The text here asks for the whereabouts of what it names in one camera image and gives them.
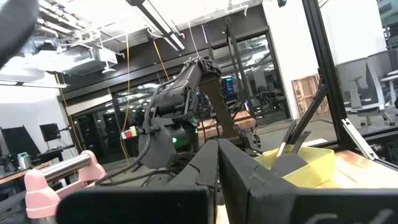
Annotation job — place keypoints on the small red white box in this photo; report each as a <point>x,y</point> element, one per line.
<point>126,134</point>

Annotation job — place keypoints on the yellow plastic bin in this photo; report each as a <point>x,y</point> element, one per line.
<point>320,168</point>

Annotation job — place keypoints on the blue lit monitor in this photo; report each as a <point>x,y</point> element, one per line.
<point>227,87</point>

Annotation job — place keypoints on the small black monitor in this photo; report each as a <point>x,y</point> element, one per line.
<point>49,132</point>

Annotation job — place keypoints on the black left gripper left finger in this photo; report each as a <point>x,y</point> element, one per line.
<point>140,205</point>

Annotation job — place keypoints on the dark monitor desk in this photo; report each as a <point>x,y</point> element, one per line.
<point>57,152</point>

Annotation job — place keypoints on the wooden desk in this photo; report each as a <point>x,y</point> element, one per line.
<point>12,177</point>

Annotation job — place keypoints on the large black panel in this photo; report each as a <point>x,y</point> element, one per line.
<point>18,141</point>

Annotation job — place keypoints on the green white container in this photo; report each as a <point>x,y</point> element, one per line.
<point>133,130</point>

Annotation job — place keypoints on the wooden workshop table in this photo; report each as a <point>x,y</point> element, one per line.
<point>245,123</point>

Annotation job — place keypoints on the black solid turner silver neck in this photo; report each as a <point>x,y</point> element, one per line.
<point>289,165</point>

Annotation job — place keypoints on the white teal bottle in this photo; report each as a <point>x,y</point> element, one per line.
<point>24,160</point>

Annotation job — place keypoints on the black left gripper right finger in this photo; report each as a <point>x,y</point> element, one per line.
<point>311,205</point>

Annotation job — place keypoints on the black background station frame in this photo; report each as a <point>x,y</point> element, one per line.
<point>233,46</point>

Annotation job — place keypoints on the wooden pallet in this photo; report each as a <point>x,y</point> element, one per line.
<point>308,93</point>

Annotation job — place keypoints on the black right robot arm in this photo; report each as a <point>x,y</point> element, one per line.
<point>186,90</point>

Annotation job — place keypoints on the grey office chair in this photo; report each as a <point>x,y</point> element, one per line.
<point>354,81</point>

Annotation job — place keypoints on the pink steel box grater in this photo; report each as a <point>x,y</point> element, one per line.
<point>40,196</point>

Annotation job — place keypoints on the silver frame bracket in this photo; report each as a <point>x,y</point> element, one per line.
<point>357,137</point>

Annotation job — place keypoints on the white wall light strip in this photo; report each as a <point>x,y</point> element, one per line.
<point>37,84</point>

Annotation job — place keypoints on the long ceiling light fixture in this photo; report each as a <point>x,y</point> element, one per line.
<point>174,40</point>

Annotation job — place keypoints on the grey ceiling air duct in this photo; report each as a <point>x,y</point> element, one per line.
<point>81,59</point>

